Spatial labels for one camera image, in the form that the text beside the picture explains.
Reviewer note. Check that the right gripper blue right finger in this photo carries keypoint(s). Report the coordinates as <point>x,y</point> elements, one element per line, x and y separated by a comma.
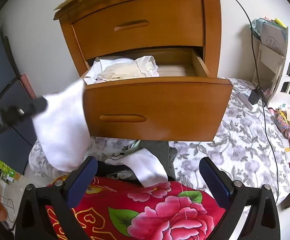
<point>217,181</point>

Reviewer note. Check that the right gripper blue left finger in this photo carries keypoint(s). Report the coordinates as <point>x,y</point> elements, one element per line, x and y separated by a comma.
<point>79,180</point>

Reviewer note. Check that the plain white garment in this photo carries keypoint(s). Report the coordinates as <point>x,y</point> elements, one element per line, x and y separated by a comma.
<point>62,130</point>

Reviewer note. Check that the white small cloth with label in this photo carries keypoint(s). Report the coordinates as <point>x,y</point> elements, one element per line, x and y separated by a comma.
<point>147,168</point>

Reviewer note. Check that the grey socks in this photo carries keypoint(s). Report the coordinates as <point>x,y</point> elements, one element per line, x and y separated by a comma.
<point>161,149</point>

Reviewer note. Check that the wooden drawer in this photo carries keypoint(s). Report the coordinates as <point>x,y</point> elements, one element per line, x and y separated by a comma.
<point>141,24</point>
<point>185,103</point>

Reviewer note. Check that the cream white lace garment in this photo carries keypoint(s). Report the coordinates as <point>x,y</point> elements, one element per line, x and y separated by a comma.
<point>141,67</point>

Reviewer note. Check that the dark blue cabinet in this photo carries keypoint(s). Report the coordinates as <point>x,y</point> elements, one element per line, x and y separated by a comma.
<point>17,142</point>

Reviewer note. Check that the red floral cushion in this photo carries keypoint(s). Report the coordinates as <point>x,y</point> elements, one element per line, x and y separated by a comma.
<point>114,209</point>

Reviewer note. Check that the floral grey white quilt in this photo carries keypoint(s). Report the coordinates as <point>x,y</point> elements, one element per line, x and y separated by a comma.
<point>247,147</point>

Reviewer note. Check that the pink board by cabinet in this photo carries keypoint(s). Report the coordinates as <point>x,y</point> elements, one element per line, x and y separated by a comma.
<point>26,84</point>

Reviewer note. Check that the white power strip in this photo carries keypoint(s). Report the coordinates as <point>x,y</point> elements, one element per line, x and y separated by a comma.
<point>244,97</point>

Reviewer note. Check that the black power adapter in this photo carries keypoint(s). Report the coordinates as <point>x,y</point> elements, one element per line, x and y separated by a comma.
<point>255,95</point>

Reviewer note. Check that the white cutout magazine rack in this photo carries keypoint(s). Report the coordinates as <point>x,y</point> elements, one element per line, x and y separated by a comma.
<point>273,62</point>

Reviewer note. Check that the wooden nightstand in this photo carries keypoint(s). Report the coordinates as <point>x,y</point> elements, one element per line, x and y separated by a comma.
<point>79,9</point>

